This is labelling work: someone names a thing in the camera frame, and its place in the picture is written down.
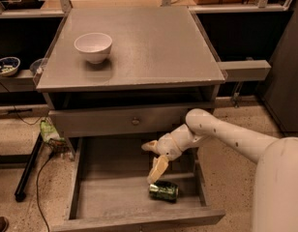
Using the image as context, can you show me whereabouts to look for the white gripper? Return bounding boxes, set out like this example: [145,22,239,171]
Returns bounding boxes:
[141,133,182,184]

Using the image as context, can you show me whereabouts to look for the green soda can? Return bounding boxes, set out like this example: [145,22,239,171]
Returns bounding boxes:
[149,181,179,201]

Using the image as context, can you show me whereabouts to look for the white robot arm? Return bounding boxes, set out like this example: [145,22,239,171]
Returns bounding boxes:
[142,108,298,232]

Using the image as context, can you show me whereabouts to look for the closed grey top drawer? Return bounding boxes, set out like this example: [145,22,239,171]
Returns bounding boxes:
[49,103,213,137]

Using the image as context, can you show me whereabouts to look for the round drawer knob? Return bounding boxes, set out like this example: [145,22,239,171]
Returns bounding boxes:
[132,117,140,126]

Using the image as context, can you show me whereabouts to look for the open grey middle drawer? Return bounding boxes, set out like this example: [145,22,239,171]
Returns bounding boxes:
[51,133,225,232]

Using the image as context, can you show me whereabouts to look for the grey wooden drawer cabinet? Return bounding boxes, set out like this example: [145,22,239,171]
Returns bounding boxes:
[32,6,227,160]

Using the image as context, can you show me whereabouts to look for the green snack bag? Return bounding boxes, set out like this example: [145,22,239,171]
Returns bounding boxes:
[40,120,66,146]

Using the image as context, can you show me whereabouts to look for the white ceramic bowl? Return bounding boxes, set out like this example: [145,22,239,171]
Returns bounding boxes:
[74,33,112,64]

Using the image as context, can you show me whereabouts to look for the black metal bar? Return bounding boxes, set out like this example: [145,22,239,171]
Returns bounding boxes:
[15,134,43,202]

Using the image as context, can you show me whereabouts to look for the clear glass bowl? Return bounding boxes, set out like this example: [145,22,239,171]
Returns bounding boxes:
[29,58,48,75]

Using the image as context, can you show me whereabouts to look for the grey left low shelf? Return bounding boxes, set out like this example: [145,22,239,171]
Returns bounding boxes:
[0,70,36,93]

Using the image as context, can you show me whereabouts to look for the brown shoe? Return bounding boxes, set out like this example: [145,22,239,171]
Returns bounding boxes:
[0,217,9,232]

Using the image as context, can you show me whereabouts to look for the blue patterned bowl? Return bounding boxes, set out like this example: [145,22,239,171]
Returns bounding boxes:
[0,57,20,77]

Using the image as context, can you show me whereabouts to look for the black floor cable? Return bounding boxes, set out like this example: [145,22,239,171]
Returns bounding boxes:
[35,152,56,232]

